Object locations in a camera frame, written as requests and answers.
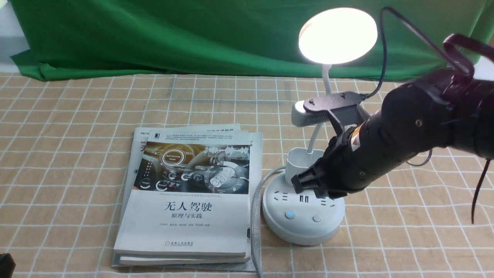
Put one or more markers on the orange checkered tablecloth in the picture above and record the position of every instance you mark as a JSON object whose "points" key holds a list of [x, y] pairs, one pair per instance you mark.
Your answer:
{"points": [[65, 147]]}

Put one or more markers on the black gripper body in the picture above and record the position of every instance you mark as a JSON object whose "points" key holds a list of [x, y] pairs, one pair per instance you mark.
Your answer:
{"points": [[409, 122]]}

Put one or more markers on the dark object at corner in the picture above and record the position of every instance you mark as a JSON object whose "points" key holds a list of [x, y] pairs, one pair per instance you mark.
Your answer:
{"points": [[7, 265]]}

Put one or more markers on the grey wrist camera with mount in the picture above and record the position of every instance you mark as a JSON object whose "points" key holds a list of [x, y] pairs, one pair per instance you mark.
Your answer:
{"points": [[340, 109]]}

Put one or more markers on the green backdrop cloth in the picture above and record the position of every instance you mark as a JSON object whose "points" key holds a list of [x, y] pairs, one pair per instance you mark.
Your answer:
{"points": [[75, 39]]}

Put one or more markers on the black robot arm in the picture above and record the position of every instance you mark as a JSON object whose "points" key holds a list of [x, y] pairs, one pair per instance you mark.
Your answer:
{"points": [[471, 126]]}

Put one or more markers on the top self-driving textbook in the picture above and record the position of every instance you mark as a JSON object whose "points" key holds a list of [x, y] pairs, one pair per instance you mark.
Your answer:
{"points": [[190, 196]]}

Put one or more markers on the bottom white book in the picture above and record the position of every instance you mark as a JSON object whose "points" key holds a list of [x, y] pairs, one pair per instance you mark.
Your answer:
{"points": [[255, 178]]}

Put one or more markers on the white desk lamp with sockets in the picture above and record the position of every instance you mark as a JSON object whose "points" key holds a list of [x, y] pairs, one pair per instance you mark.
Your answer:
{"points": [[335, 36]]}

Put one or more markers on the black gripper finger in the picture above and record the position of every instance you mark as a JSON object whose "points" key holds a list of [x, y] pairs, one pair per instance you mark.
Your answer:
{"points": [[310, 179]]}

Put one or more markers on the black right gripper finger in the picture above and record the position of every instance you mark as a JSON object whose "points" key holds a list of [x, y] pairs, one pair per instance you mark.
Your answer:
{"points": [[332, 193]]}

